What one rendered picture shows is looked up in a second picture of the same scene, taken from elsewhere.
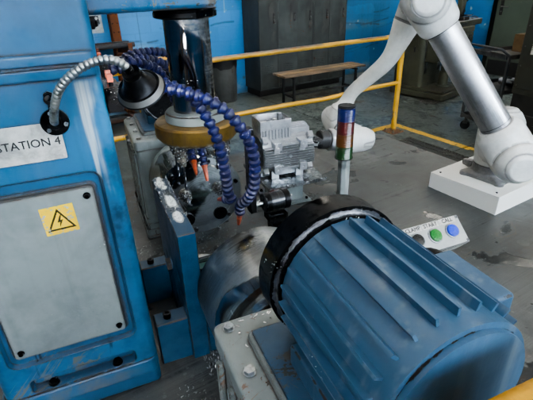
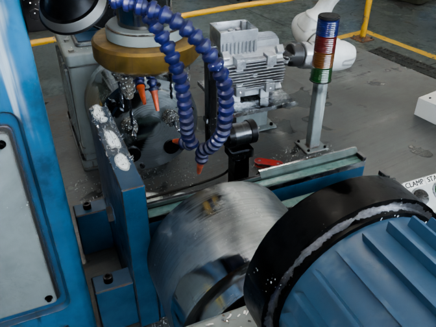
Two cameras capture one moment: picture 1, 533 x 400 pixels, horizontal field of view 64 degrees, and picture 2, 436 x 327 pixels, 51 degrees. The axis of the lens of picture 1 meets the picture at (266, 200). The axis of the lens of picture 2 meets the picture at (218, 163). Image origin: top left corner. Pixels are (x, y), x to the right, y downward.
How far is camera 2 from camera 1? 0.16 m
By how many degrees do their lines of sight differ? 7
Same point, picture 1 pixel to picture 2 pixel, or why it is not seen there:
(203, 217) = (150, 151)
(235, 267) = (198, 239)
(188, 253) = (135, 210)
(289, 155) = (254, 74)
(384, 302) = not seen: outside the picture
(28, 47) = not seen: outside the picture
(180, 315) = (124, 279)
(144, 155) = (78, 72)
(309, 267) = (329, 298)
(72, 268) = not seen: outside the picture
